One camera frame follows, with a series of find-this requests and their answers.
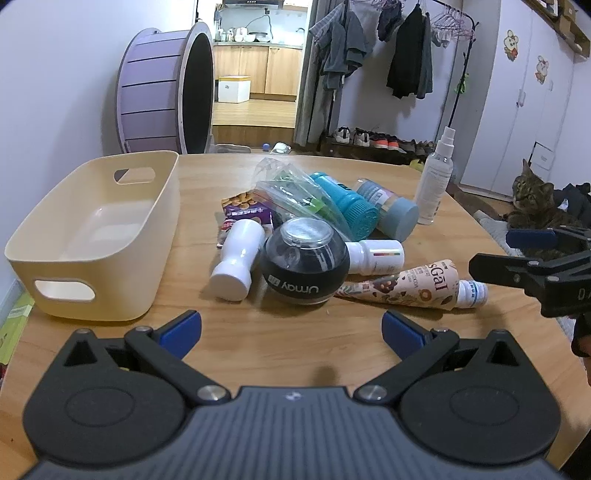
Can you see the wooden lower kitchen cabinets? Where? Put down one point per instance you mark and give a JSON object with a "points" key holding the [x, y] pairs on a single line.
{"points": [[258, 69]]}

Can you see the green box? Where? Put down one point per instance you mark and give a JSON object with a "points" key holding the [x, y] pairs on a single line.
{"points": [[14, 323]]}

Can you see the black cloth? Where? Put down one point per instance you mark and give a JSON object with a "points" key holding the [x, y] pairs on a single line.
{"points": [[575, 196]]}

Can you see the teal plastic bottle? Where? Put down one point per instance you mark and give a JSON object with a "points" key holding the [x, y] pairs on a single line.
{"points": [[355, 207]]}

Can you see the clear zip bag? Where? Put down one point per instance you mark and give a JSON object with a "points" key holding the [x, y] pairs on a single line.
{"points": [[295, 194]]}

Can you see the clear spray bottle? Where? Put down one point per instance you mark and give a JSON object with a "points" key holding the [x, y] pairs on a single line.
{"points": [[431, 184]]}

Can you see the purple snack packet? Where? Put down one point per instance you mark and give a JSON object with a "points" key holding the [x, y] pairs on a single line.
{"points": [[244, 210]]}

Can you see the small white blue-label bottle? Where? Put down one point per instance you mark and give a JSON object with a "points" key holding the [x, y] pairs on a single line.
{"points": [[473, 293]]}

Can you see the white box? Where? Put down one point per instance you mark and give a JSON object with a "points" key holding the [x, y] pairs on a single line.
{"points": [[233, 90]]}

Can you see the cream plastic basket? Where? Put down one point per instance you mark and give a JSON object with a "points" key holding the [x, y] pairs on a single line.
{"points": [[92, 221]]}

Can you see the green clip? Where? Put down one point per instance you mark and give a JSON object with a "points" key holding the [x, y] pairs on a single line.
{"points": [[461, 85]]}

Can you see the black gyro ball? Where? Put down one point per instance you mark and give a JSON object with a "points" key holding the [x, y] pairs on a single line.
{"points": [[300, 272]]}

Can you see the tabby cat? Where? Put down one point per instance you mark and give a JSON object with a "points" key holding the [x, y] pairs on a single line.
{"points": [[531, 194]]}

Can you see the dark hanging shorts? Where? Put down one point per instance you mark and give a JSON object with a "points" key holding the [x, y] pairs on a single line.
{"points": [[390, 21]]}

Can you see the cardboard boxes on wardrobe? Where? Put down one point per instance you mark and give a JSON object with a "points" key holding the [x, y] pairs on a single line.
{"points": [[563, 23]]}

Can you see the white wardrobe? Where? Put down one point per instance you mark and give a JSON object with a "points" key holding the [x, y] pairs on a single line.
{"points": [[508, 115]]}

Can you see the grey-blue capped jar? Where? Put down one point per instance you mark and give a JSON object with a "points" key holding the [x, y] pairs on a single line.
{"points": [[392, 212]]}

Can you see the white pill bottle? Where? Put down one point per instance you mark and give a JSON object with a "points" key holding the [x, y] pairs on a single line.
{"points": [[378, 256]]}

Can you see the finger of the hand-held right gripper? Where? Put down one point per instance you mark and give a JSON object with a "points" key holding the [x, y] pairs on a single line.
{"points": [[503, 270], [531, 238]]}

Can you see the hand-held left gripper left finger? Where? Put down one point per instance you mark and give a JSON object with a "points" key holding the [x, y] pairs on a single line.
{"points": [[182, 333]]}

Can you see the printed snack tube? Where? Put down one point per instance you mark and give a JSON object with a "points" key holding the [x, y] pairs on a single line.
{"points": [[415, 286]]}

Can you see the white waisted plastic bottle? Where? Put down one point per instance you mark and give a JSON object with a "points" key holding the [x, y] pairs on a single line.
{"points": [[240, 251]]}

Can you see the black clothes rack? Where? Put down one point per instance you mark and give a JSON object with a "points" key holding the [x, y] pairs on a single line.
{"points": [[463, 60]]}

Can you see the wooden desk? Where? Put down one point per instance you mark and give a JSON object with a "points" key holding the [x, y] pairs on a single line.
{"points": [[286, 341]]}

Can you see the purple cat wheel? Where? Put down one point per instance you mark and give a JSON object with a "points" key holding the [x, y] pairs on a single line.
{"points": [[147, 92]]}

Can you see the grey curtain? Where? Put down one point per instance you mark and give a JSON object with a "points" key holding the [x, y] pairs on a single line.
{"points": [[309, 115]]}

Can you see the dishes on kitchen counter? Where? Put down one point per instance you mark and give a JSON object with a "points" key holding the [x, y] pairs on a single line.
{"points": [[242, 34]]}

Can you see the grey cat bed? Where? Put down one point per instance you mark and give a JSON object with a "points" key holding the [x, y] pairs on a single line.
{"points": [[496, 233]]}

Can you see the white slipper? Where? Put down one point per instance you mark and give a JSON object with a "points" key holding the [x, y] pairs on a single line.
{"points": [[281, 148]]}

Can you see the cartoon mouse sticker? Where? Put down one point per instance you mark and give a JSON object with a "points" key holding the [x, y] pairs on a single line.
{"points": [[542, 69], [511, 45]]}

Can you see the range hood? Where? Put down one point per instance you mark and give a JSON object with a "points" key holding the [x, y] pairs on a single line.
{"points": [[254, 3]]}

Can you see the row of shoes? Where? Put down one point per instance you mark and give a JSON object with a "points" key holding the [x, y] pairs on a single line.
{"points": [[369, 137]]}

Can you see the bunch of clothes hangers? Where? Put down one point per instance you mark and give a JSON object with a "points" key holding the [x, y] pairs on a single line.
{"points": [[448, 23]]}

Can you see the black hanging jacket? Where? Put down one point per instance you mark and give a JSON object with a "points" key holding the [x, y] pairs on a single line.
{"points": [[408, 55]]}

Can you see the brown floor mat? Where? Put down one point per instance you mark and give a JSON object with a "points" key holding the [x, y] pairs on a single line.
{"points": [[480, 201]]}

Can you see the yellow plush toy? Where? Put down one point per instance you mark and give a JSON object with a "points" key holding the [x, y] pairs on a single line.
{"points": [[416, 165]]}

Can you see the black shoe rack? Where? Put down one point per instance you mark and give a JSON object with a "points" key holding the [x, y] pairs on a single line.
{"points": [[364, 152]]}

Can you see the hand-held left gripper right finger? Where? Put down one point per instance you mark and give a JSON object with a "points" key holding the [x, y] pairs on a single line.
{"points": [[401, 333]]}

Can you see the grey hanging clothes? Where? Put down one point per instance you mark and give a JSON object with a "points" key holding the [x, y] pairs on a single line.
{"points": [[341, 46]]}

